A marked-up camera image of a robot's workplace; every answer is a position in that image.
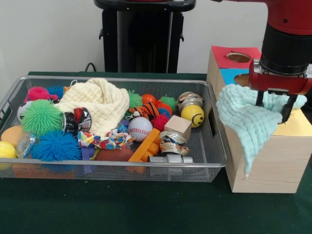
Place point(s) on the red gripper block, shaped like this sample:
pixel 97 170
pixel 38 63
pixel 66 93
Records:
pixel 275 84

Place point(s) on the light blue waffle cloth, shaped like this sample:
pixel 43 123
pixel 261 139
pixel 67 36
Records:
pixel 251 122

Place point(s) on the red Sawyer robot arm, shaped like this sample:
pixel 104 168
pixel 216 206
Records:
pixel 285 44

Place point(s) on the wooden box with three holes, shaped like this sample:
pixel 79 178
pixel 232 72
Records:
pixel 268 175

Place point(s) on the shallow metal mesh bin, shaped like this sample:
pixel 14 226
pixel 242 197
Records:
pixel 109 173

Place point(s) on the yellow smiley ball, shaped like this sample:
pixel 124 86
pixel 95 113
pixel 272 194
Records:
pixel 192 116

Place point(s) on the wooden cube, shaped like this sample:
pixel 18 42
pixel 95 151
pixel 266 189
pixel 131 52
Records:
pixel 176 126

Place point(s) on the white baseball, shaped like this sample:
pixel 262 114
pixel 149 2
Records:
pixel 140 129

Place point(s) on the orange plastic comb block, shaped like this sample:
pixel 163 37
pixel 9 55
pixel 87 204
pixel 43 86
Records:
pixel 143 146

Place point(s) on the colourful patterned cloth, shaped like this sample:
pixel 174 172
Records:
pixel 107 141

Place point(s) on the cream waffle cloth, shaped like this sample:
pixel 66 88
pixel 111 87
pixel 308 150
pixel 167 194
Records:
pixel 97 102

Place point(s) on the dark green tablecloth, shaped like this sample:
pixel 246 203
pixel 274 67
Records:
pixel 122 207

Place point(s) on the crushed black red can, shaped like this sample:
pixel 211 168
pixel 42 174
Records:
pixel 78 120

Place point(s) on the large blue spiky ball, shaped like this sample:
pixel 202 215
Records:
pixel 56 146

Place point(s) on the large green spiky ball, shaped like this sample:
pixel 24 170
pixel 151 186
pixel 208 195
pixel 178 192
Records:
pixel 40 117

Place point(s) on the plain yellow ball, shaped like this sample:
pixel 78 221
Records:
pixel 7 150

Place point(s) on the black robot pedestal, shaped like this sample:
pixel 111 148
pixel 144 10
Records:
pixel 146 36

